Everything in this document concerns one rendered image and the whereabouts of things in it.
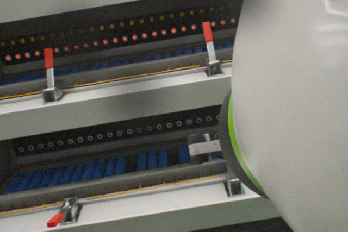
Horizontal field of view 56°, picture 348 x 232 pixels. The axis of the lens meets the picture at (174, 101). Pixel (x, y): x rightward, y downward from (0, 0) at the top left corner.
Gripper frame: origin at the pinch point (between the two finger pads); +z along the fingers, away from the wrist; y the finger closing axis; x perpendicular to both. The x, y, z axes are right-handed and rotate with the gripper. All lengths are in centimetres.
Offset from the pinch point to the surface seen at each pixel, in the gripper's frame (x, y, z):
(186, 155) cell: 0.2, -6.8, 20.7
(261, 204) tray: -9.3, 3.4, 11.4
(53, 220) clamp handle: -5.8, -26.5, 5.2
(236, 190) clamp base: -6.8, 0.1, 12.2
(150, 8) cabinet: 32.8, -8.9, 25.3
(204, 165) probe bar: -2.3, -4.0, 16.0
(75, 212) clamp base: -5.9, -25.7, 12.2
